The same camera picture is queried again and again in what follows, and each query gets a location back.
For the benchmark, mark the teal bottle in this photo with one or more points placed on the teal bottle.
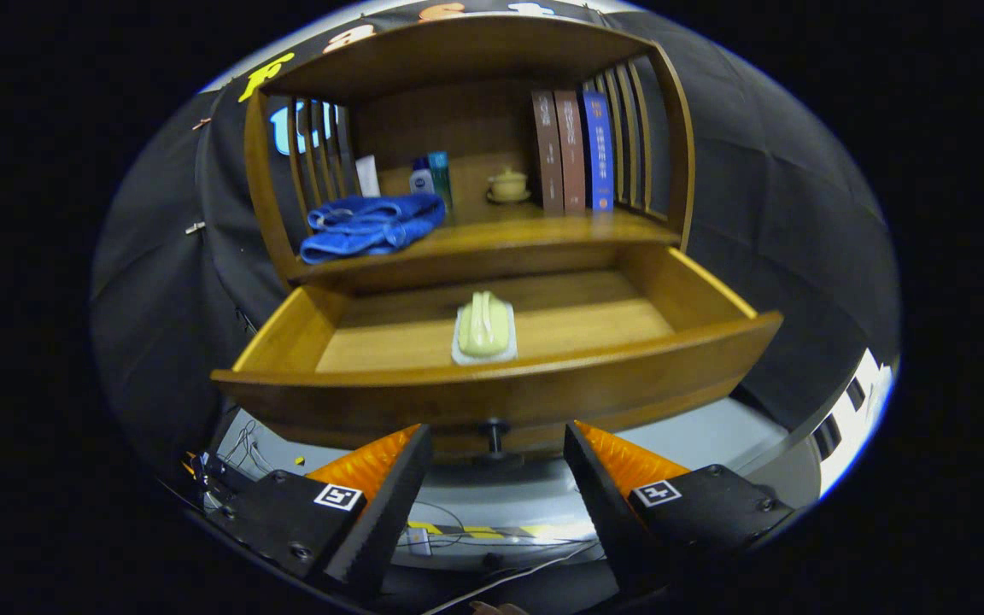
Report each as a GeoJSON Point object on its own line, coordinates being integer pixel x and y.
{"type": "Point", "coordinates": [441, 175]}

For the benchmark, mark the wooden countertop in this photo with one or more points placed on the wooden countertop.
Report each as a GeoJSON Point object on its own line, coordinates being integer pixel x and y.
{"type": "Point", "coordinates": [535, 229]}

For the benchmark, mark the white tube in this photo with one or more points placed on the white tube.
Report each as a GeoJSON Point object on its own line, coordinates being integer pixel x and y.
{"type": "Point", "coordinates": [367, 176]}

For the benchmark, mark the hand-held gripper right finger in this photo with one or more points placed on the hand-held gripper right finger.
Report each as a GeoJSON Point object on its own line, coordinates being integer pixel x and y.
{"type": "Point", "coordinates": [603, 504]}

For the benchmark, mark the green scrub brush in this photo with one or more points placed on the green scrub brush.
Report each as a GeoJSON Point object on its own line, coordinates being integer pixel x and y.
{"type": "Point", "coordinates": [483, 329]}

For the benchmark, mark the blue book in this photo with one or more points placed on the blue book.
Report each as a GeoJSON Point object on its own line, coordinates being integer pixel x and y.
{"type": "Point", "coordinates": [599, 149]}

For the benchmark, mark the reddish brown book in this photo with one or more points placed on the reddish brown book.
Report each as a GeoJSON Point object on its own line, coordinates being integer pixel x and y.
{"type": "Point", "coordinates": [571, 154]}

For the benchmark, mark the black drawer knob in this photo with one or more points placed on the black drawer knob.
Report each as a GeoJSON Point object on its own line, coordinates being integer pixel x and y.
{"type": "Point", "coordinates": [494, 431]}

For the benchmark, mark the beige lidded teacup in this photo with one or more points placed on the beige lidded teacup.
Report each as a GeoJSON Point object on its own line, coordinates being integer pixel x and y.
{"type": "Point", "coordinates": [509, 184]}

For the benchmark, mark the blue towel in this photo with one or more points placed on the blue towel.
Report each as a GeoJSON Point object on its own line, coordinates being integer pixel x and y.
{"type": "Point", "coordinates": [368, 226]}

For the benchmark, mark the wooden drawer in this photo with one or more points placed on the wooden drawer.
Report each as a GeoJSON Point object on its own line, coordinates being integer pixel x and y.
{"type": "Point", "coordinates": [594, 393]}

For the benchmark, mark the dark brown book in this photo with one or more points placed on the dark brown book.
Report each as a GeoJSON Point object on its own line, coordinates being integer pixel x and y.
{"type": "Point", "coordinates": [547, 154]}

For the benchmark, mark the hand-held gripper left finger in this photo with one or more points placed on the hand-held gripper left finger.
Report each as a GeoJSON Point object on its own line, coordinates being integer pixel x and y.
{"type": "Point", "coordinates": [381, 512]}

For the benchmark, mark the white and blue lotion bottle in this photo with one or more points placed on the white and blue lotion bottle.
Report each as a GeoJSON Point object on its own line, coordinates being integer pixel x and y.
{"type": "Point", "coordinates": [421, 179]}

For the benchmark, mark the wooden cabinet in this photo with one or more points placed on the wooden cabinet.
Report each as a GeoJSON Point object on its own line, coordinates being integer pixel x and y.
{"type": "Point", "coordinates": [466, 120]}

